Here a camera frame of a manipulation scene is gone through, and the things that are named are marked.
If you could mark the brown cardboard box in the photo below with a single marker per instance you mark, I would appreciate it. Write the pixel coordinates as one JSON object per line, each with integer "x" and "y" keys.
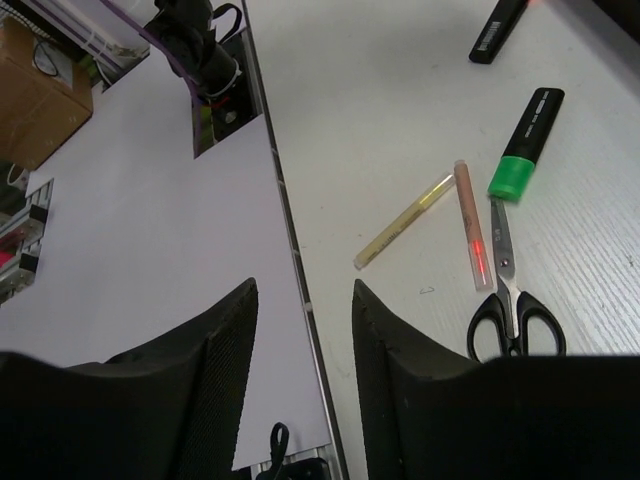
{"x": 45, "y": 96}

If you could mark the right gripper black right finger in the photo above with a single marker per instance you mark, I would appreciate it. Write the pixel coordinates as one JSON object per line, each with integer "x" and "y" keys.
{"x": 430, "y": 413}

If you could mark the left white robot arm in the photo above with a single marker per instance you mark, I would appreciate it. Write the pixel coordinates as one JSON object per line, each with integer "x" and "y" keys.
{"x": 185, "y": 30}

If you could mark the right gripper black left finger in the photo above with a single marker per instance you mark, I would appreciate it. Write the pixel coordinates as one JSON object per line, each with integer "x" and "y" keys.
{"x": 167, "y": 409}

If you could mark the orange cap black highlighter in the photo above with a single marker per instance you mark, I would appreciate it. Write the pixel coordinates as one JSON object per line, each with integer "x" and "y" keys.
{"x": 496, "y": 31}

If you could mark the slim orange pen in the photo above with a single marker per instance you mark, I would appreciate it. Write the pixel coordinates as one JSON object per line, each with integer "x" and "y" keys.
{"x": 480, "y": 267}

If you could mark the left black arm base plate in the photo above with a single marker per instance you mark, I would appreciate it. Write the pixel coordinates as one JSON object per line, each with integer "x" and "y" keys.
{"x": 218, "y": 119}

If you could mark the slim yellow pen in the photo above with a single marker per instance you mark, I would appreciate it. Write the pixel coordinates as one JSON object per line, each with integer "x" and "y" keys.
{"x": 424, "y": 202}

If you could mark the black handled scissors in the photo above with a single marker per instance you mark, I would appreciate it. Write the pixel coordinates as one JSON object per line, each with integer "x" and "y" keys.
{"x": 510, "y": 308}

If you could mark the green cap black highlighter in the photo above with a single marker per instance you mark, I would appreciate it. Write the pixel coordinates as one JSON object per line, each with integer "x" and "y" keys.
{"x": 518, "y": 161}

